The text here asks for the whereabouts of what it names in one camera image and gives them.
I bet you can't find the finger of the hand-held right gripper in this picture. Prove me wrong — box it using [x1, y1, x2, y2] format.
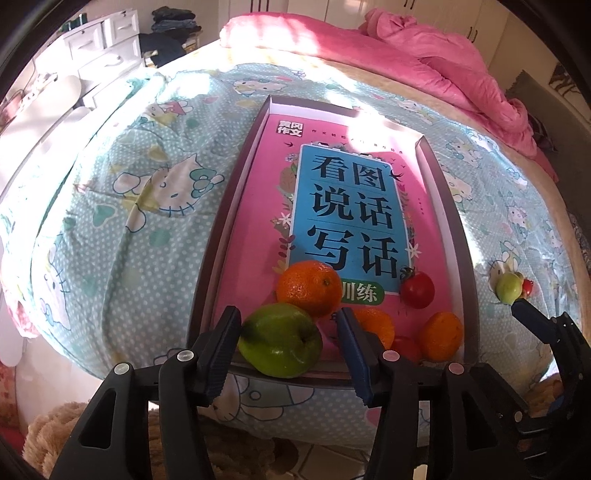
[510, 298, 563, 346]

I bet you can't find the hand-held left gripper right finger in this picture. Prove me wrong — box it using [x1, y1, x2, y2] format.
[337, 307, 532, 480]

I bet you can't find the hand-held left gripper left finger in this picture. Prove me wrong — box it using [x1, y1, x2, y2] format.
[48, 305, 243, 480]

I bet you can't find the orange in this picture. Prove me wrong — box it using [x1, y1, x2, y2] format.
[419, 311, 464, 363]
[276, 260, 342, 319]
[353, 307, 396, 350]

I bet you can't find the oval green apple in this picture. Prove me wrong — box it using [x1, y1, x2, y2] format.
[495, 272, 525, 305]

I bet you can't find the round green apple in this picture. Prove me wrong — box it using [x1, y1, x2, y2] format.
[238, 302, 323, 378]

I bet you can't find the shallow cardboard box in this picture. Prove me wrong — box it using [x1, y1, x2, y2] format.
[187, 95, 481, 381]

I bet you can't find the grey floral cloth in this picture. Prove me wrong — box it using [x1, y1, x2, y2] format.
[568, 212, 591, 278]

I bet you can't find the brown plush teddy bear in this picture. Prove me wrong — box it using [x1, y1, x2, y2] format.
[22, 401, 301, 480]

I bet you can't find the cartoon cat print blanket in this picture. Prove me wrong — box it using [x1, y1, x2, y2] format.
[0, 62, 587, 444]

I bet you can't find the dark patterned cloth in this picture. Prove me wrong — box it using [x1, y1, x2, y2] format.
[526, 111, 548, 153]

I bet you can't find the pink book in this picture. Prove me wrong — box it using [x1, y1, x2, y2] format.
[212, 113, 465, 370]

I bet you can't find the pink floral cloth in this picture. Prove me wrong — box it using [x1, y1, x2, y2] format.
[0, 360, 24, 444]

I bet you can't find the grey padded headboard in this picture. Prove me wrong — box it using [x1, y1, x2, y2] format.
[503, 69, 591, 153]

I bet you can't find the pink quilt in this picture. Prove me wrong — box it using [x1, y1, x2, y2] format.
[219, 7, 539, 160]

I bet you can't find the white oval board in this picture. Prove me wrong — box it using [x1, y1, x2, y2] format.
[28, 74, 81, 121]

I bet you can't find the dark blue cloth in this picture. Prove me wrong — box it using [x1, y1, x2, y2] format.
[139, 32, 188, 68]

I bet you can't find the white drawer cabinet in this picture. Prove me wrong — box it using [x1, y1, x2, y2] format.
[62, 16, 141, 107]

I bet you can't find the stack of folded clothes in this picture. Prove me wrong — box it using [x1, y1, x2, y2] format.
[151, 6, 202, 33]

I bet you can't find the white wardrobe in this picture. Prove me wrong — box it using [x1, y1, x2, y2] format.
[228, 0, 509, 47]

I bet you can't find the tree wall picture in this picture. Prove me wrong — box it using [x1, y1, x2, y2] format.
[549, 62, 578, 100]

